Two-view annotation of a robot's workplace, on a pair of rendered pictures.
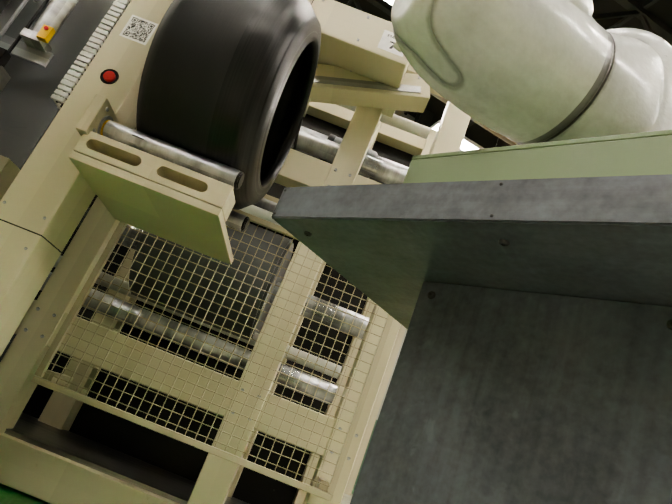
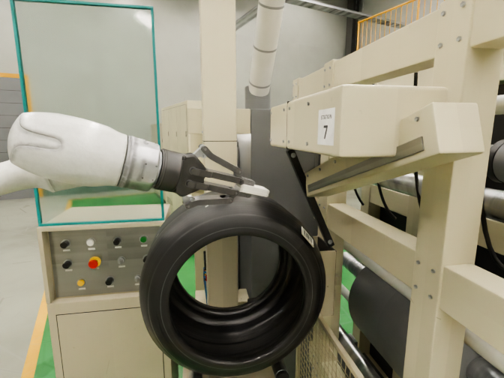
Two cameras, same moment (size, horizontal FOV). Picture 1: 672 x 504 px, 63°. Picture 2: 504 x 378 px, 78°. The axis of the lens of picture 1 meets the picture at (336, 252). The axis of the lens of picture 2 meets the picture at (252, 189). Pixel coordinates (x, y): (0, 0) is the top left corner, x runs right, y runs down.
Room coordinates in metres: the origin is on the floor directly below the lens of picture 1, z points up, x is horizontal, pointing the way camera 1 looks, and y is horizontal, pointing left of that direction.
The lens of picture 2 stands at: (1.19, -0.59, 1.69)
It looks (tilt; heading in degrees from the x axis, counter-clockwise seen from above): 10 degrees down; 79
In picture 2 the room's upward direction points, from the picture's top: straight up
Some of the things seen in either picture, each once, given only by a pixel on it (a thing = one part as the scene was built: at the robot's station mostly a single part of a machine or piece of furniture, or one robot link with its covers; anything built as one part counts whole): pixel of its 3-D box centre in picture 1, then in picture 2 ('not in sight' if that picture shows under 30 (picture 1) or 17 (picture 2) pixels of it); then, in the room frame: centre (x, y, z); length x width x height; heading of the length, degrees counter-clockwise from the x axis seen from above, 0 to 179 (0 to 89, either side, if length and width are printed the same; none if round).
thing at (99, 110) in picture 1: (116, 155); not in sight; (1.33, 0.62, 0.90); 0.40 x 0.03 x 0.10; 179
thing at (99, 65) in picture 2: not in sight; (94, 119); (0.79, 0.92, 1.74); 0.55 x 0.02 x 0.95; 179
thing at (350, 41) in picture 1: (326, 40); (332, 124); (1.62, 0.31, 1.71); 0.61 x 0.25 x 0.15; 89
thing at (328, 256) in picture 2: not in sight; (310, 274); (1.71, 0.66, 1.05); 0.20 x 0.15 x 0.30; 89
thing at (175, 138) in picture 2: not in sight; (196, 172); (1.29, 4.52, 1.05); 1.60 x 0.71 x 2.10; 106
